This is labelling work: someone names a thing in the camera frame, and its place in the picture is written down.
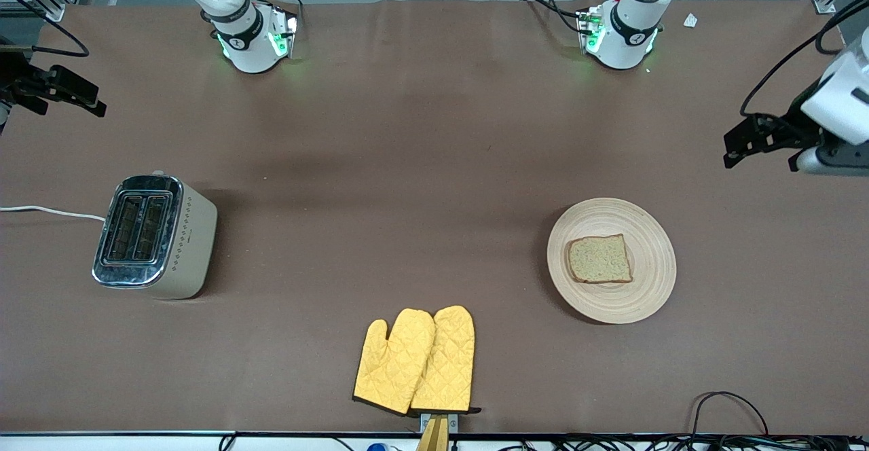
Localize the bundle of black cables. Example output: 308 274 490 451
499 433 869 451

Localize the slice of brown bread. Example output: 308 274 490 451
567 234 633 284

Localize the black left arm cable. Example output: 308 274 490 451
739 0 869 118

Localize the wooden stick with metal bracket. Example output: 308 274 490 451
415 413 460 451

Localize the yellow quilted oven mitt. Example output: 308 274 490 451
352 308 436 416
409 305 481 415

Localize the white toaster power cord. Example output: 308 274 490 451
0 205 107 223

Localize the beige chrome two-slot toaster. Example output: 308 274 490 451
92 171 219 300

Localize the brown table cover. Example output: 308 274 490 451
0 0 869 436

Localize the black looped cable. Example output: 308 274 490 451
691 391 770 438

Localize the metal base connector plate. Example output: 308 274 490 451
576 5 606 56
267 5 300 59

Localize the round wooden plate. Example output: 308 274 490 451
547 198 678 325

